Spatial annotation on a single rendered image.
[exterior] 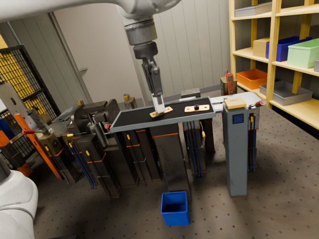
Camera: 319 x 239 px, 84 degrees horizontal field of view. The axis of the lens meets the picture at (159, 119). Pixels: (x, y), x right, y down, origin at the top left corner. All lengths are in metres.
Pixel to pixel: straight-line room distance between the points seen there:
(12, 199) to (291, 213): 1.03
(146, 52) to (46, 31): 3.31
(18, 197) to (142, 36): 0.69
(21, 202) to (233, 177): 0.81
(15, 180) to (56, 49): 3.13
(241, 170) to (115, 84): 3.06
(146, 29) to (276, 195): 0.84
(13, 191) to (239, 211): 0.86
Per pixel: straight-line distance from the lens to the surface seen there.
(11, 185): 0.84
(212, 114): 0.59
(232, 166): 0.79
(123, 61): 3.45
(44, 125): 1.15
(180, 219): 0.83
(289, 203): 0.96
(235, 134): 0.69
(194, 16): 3.52
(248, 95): 1.10
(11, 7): 0.49
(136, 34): 0.56
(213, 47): 3.65
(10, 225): 0.74
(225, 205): 0.91
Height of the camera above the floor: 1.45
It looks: 28 degrees down
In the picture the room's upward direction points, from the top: 14 degrees counter-clockwise
